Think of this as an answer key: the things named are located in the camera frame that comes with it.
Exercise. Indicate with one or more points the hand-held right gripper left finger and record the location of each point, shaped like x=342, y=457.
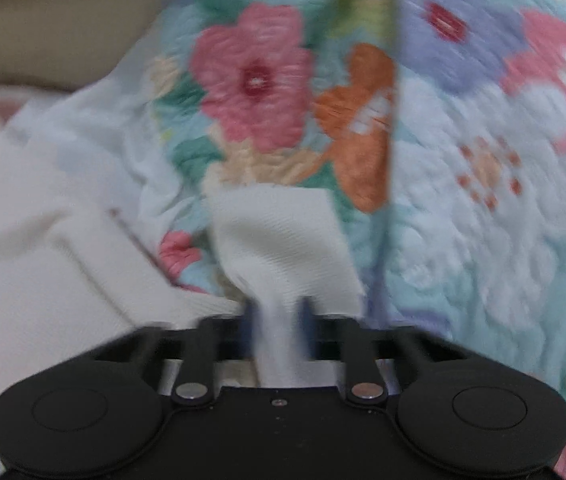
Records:
x=249, y=330

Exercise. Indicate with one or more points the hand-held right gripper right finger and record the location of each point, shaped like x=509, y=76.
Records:
x=305, y=330

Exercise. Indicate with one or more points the cream knit cardigan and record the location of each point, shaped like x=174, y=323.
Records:
x=273, y=240

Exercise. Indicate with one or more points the floral print quilt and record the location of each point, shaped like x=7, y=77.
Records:
x=463, y=235

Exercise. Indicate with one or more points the white bed sheet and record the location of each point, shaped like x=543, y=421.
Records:
x=128, y=160

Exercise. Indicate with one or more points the beige bed base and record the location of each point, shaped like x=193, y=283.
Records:
x=63, y=35

